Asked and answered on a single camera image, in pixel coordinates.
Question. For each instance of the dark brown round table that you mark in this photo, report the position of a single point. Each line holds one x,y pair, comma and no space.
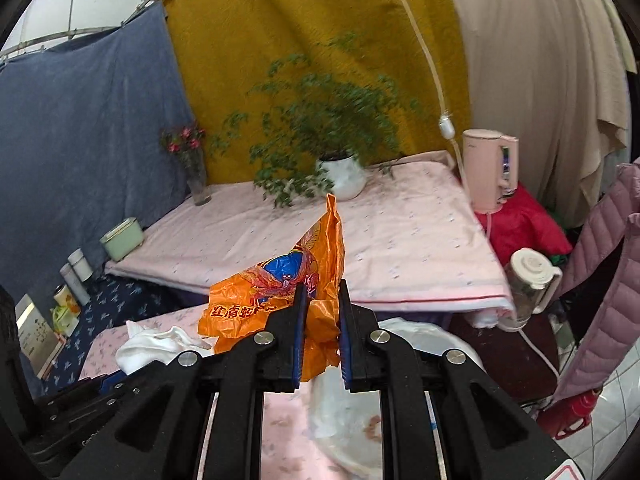
500,355

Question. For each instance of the pink down jacket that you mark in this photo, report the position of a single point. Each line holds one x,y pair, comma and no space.
605,260

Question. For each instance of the glass vase with pink flowers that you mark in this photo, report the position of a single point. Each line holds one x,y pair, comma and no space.
196,180

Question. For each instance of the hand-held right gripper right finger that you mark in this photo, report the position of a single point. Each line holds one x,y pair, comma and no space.
345,342

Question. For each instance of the metal curtain rail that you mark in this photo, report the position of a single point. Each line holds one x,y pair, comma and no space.
75,33

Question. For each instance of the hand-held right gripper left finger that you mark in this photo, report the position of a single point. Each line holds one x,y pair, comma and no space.
299,332

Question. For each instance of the yellow-green small box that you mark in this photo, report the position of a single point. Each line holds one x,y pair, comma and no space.
65,297

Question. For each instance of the white canister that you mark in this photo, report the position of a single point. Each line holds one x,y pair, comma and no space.
74,285
80,265

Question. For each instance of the white picture frame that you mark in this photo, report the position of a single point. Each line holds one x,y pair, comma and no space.
37,335

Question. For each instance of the green plant in white pot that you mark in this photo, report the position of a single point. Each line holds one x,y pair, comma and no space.
345,176

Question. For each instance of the pale green storage box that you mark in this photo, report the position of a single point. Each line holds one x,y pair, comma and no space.
122,240

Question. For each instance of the pink electric kettle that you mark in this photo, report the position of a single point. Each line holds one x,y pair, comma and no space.
482,170

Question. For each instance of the clear jug with white lid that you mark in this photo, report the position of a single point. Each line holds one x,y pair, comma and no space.
527,285

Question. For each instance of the trash bin with white liner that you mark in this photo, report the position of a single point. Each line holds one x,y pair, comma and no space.
420,337

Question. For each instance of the navy floral cloth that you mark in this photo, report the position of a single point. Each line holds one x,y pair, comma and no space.
125,300

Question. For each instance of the beige hanging cloth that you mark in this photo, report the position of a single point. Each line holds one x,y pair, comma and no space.
540,60

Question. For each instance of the yellow hanging cloth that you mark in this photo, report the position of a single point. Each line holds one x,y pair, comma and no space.
280,25

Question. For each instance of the light pink dotted bedsheet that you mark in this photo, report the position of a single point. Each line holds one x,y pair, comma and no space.
410,240

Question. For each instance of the red thermos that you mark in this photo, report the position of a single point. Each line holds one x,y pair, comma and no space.
570,412

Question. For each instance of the blue hanging cloth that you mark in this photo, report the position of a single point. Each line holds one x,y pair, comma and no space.
90,135

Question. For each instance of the pink leaf print cloth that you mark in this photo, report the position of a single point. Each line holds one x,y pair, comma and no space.
285,440

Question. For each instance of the orange printed plastic bag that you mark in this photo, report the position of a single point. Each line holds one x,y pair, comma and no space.
240,305

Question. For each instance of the white paper towel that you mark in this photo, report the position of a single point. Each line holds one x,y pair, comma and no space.
150,346

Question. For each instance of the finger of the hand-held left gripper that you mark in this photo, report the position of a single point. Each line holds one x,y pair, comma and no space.
107,386

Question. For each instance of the red cloth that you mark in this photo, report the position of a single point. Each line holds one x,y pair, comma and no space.
525,230

